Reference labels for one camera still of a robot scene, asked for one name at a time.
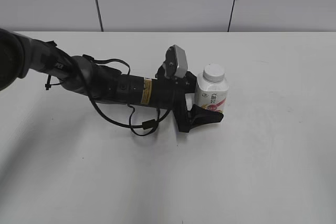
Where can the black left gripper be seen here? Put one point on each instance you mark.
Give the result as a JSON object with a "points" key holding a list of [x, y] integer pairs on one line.
{"points": [[170, 94]]}

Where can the white pink yogurt bottle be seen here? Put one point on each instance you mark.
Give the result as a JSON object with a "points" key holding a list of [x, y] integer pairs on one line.
{"points": [[211, 95]]}

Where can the white ribbed bottle cap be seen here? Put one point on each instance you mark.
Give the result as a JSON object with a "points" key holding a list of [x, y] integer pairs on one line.
{"points": [[213, 73]]}

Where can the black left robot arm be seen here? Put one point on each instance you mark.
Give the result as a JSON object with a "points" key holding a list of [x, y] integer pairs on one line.
{"points": [[102, 84]]}

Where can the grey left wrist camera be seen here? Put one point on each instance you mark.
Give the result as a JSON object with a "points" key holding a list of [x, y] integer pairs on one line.
{"points": [[175, 63]]}

